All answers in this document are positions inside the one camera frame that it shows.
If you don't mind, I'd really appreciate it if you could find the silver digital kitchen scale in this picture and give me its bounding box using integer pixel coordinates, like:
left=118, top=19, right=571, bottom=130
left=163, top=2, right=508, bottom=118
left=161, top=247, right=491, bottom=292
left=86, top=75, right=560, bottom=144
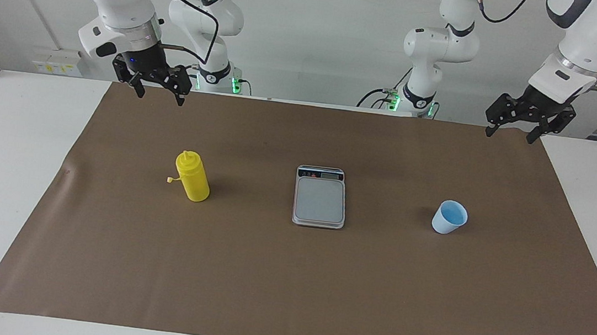
left=291, top=163, right=350, bottom=231

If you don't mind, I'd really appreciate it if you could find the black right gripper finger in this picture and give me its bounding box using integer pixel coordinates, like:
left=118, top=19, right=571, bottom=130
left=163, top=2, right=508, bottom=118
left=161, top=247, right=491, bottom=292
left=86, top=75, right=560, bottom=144
left=157, top=63, right=194, bottom=108
left=109, top=55, right=150, bottom=100

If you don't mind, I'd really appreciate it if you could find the white wall socket panel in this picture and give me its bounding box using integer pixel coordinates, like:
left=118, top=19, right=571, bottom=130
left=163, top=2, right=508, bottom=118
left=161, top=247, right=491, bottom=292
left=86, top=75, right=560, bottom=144
left=31, top=45, right=85, bottom=77

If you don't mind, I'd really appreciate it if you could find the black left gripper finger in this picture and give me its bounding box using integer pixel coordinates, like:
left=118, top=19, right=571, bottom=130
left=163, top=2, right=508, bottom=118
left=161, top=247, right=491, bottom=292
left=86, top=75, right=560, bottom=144
left=526, top=103, right=577, bottom=148
left=483, top=92, right=523, bottom=141

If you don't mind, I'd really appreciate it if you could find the light blue cup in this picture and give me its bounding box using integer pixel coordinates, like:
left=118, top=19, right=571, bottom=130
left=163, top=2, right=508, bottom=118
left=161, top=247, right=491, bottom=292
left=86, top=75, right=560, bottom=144
left=430, top=199, right=470, bottom=237

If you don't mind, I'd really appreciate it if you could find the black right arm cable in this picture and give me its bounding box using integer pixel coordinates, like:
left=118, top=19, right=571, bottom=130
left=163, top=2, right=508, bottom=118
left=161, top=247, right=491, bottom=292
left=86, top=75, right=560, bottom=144
left=128, top=0, right=222, bottom=66

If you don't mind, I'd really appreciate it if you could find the black left base cable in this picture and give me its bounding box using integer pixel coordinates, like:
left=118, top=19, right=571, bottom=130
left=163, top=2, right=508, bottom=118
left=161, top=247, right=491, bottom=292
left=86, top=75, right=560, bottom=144
left=356, top=63, right=415, bottom=113

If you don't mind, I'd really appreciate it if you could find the yellow squeeze bottle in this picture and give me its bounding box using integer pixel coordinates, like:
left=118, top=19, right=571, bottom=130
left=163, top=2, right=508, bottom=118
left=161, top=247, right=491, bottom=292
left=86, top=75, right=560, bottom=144
left=165, top=148, right=215, bottom=204

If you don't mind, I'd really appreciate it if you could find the brown paper mat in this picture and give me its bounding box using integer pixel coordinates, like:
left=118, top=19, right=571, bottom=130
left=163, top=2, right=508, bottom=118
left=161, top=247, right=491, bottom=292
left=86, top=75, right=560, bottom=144
left=0, top=70, right=597, bottom=335

